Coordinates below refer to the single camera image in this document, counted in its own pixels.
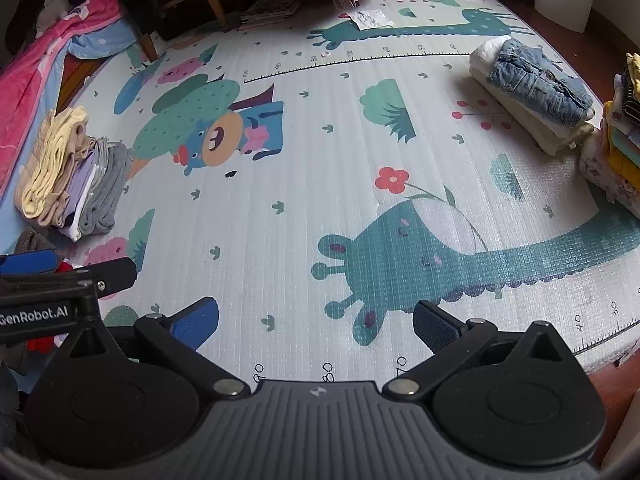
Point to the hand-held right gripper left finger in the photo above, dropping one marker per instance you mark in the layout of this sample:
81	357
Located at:
200	322

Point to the stack of newspapers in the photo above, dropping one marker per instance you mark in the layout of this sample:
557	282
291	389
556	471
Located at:
270	10

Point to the colourful folded clothes stack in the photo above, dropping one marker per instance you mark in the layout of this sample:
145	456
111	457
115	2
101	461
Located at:
620	150

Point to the beige plush toy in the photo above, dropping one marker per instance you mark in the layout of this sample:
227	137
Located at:
52	10

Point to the pink blanket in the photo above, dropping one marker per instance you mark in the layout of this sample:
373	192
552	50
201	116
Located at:
30	75

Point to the pastel folded clothes stack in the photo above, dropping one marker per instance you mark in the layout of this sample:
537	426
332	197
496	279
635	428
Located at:
75	180

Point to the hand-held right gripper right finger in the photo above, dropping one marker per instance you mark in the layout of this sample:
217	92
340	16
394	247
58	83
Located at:
432	327

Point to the cartoon animal play mat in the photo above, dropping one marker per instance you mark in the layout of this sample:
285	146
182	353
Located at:
310	185

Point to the white folded garment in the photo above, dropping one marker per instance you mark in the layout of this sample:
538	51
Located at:
520	120

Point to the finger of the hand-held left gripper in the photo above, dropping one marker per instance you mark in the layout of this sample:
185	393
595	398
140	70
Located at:
30	261
115	275

